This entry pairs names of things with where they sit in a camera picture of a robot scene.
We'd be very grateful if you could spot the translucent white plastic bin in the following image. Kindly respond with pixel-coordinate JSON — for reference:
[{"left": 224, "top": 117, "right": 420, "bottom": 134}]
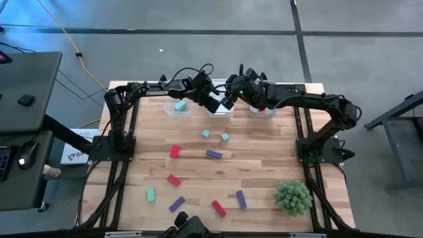
[{"left": 249, "top": 81, "right": 278, "bottom": 119}]

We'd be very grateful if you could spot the yellow cable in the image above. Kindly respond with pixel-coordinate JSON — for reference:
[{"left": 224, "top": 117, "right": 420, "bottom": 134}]
[{"left": 35, "top": 0, "right": 108, "bottom": 130}]

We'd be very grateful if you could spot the clear plastic bin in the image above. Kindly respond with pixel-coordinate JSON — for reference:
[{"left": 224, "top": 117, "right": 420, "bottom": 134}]
[{"left": 164, "top": 98, "right": 195, "bottom": 118}]

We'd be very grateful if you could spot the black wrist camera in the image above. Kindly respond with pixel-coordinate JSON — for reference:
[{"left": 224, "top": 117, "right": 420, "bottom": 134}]
[
  {"left": 230, "top": 77, "right": 249, "bottom": 99},
  {"left": 192, "top": 71, "right": 213, "bottom": 89}
]

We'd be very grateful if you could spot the grey desk frame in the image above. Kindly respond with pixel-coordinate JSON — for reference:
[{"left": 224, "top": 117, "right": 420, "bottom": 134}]
[{"left": 364, "top": 89, "right": 423, "bottom": 192}]

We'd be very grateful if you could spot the black desk top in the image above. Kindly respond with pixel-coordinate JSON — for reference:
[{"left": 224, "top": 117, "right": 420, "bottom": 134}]
[
  {"left": 0, "top": 51, "right": 63, "bottom": 133},
  {"left": 0, "top": 130, "right": 54, "bottom": 212}
]

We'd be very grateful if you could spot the beige knob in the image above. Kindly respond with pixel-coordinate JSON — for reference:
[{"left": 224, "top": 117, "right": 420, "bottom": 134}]
[{"left": 42, "top": 164, "right": 62, "bottom": 179}]

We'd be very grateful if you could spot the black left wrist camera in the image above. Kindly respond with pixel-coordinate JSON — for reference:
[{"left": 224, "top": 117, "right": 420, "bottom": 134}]
[{"left": 192, "top": 71, "right": 213, "bottom": 89}]

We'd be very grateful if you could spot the black slanted desk leg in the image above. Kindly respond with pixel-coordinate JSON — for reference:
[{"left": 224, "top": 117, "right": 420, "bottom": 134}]
[{"left": 42, "top": 114, "right": 95, "bottom": 153}]

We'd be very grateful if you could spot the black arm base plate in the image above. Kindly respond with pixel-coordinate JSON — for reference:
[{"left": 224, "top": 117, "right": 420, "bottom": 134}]
[
  {"left": 88, "top": 134, "right": 136, "bottom": 163},
  {"left": 296, "top": 137, "right": 345, "bottom": 165}
]

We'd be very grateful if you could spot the black keyboard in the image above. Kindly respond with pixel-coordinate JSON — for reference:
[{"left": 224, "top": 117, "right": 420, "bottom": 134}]
[{"left": 0, "top": 145, "right": 13, "bottom": 182}]

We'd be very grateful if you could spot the black aluminium table frame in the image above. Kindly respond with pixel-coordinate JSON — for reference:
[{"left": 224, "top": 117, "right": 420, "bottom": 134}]
[{"left": 0, "top": 75, "right": 423, "bottom": 238}]

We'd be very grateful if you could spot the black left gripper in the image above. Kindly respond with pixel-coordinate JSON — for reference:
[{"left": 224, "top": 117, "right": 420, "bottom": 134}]
[{"left": 190, "top": 84, "right": 222, "bottom": 115}]

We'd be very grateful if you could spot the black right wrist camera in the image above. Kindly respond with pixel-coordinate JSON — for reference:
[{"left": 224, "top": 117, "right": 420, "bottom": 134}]
[{"left": 230, "top": 77, "right": 249, "bottom": 99}]

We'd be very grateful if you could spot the black computer mouse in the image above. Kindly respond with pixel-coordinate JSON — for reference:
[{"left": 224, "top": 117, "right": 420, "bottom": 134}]
[{"left": 17, "top": 140, "right": 39, "bottom": 171}]

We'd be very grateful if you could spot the white printed box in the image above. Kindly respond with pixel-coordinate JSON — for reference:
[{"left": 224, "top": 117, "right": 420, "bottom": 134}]
[{"left": 60, "top": 128, "right": 100, "bottom": 165}]

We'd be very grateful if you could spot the silver metal bracket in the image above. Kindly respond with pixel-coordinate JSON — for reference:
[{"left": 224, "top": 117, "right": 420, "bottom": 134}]
[
  {"left": 290, "top": 232, "right": 327, "bottom": 238},
  {"left": 104, "top": 231, "right": 143, "bottom": 238}
]

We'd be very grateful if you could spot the green artificial plant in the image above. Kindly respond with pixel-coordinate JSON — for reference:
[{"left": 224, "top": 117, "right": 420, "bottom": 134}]
[{"left": 273, "top": 179, "right": 314, "bottom": 218}]

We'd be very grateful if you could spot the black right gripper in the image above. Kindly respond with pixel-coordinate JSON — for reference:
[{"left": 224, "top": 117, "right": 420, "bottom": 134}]
[{"left": 219, "top": 77, "right": 270, "bottom": 111}]

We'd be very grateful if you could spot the small black device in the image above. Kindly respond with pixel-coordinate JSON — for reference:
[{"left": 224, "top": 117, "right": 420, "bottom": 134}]
[{"left": 17, "top": 94, "right": 36, "bottom": 107}]

